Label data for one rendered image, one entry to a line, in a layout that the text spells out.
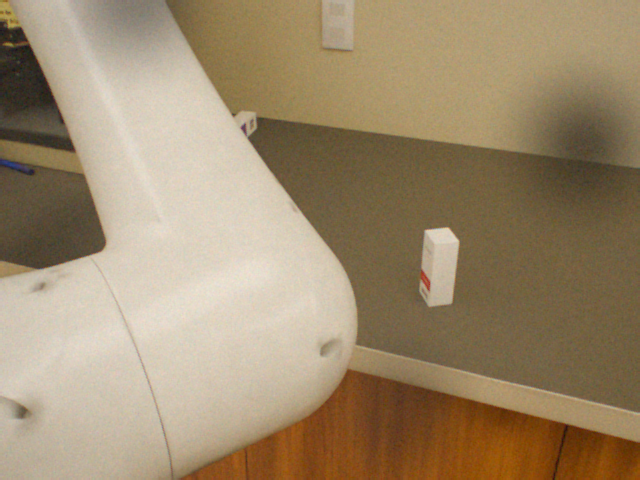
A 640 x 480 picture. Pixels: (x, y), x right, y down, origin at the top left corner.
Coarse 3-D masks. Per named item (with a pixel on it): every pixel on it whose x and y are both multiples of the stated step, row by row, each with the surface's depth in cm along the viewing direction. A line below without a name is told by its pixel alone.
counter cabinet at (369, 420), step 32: (352, 384) 93; (384, 384) 91; (320, 416) 99; (352, 416) 96; (384, 416) 94; (416, 416) 92; (448, 416) 90; (480, 416) 88; (512, 416) 86; (256, 448) 107; (288, 448) 105; (320, 448) 102; (352, 448) 99; (384, 448) 97; (416, 448) 95; (448, 448) 92; (480, 448) 90; (512, 448) 88; (544, 448) 86; (576, 448) 85; (608, 448) 83
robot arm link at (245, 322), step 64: (64, 0) 44; (128, 0) 44; (64, 64) 43; (128, 64) 41; (192, 64) 44; (128, 128) 40; (192, 128) 40; (128, 192) 38; (192, 192) 37; (256, 192) 38; (128, 256) 35; (192, 256) 35; (256, 256) 35; (320, 256) 38; (128, 320) 32; (192, 320) 33; (256, 320) 34; (320, 320) 36; (192, 384) 32; (256, 384) 34; (320, 384) 37; (192, 448) 33
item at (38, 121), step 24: (0, 48) 120; (24, 72) 121; (0, 96) 126; (24, 96) 124; (48, 96) 122; (0, 120) 129; (24, 120) 127; (48, 120) 124; (48, 144) 127; (72, 144) 125
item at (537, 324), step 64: (256, 128) 150; (320, 128) 150; (0, 192) 123; (64, 192) 123; (320, 192) 123; (384, 192) 123; (448, 192) 123; (512, 192) 122; (576, 192) 122; (0, 256) 104; (64, 256) 104; (384, 256) 104; (512, 256) 104; (576, 256) 104; (384, 320) 90; (448, 320) 90; (512, 320) 90; (576, 320) 90; (448, 384) 83; (512, 384) 80; (576, 384) 80
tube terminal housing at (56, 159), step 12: (0, 144) 134; (12, 144) 133; (24, 144) 131; (0, 156) 135; (12, 156) 134; (24, 156) 133; (36, 156) 132; (48, 156) 131; (60, 156) 129; (72, 156) 128; (60, 168) 131; (72, 168) 130
